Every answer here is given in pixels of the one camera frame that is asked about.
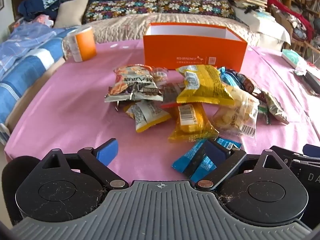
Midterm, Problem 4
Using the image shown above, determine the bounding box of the blue wafer bar packet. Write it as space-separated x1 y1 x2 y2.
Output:
172 137 242 182

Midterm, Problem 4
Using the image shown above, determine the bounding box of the clear cracker bag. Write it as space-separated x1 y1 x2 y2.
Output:
212 84 259 138

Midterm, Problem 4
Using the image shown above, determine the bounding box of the clear yellow snack packet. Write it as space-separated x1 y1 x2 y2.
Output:
168 102 219 142

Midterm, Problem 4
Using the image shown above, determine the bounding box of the green white snack packet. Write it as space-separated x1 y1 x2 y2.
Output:
262 90 289 125

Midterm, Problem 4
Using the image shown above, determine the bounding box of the yellow white snack packet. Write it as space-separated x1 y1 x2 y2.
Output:
124 100 171 133

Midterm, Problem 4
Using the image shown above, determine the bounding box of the large yellow snack bag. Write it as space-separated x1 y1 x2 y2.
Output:
176 64 234 106

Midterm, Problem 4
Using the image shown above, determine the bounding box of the blue snack packet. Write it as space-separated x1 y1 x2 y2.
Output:
217 67 243 89

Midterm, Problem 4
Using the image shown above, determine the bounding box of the silver orange chip bag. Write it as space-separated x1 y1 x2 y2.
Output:
104 64 163 102

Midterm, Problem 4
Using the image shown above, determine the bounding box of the small clear cookie packet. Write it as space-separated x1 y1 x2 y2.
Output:
151 67 169 86

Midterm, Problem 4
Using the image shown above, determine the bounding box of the red biscuit bag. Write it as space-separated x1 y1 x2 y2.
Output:
237 73 266 103

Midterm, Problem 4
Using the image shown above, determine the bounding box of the dark brown snack packet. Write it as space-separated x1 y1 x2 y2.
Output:
160 82 185 109

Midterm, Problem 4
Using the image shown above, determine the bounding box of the pink tablecloth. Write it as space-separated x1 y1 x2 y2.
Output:
4 40 319 181

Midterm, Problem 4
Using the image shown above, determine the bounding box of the black phone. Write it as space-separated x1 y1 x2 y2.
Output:
303 71 320 94

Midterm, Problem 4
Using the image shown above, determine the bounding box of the teal tissue pack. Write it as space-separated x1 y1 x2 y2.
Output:
281 49 308 69

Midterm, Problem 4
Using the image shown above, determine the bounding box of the orange white canister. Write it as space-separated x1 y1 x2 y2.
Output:
62 26 97 62

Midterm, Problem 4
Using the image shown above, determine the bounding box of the orange cardboard box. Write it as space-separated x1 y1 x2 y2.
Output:
143 22 248 71

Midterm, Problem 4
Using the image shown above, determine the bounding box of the blue striped bedding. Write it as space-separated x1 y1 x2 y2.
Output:
1 22 73 145

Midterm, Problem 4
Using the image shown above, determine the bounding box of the quilted beige sofa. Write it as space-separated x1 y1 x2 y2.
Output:
85 12 260 47

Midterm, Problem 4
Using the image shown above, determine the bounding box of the red blanket on chair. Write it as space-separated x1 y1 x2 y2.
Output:
267 0 315 41

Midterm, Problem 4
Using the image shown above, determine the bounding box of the white bag on sofa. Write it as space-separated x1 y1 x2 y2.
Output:
232 5 291 44

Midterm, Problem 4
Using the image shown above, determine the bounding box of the beige pillow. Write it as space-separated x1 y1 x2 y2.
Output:
54 0 89 28

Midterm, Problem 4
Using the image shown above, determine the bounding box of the left floral cushion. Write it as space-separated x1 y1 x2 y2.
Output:
84 0 158 23

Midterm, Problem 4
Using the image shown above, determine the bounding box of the floral cushion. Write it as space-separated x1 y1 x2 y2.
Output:
84 0 158 23
157 0 235 19

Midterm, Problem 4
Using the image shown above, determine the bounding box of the right floral cushion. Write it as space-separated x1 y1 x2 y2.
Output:
157 0 235 19

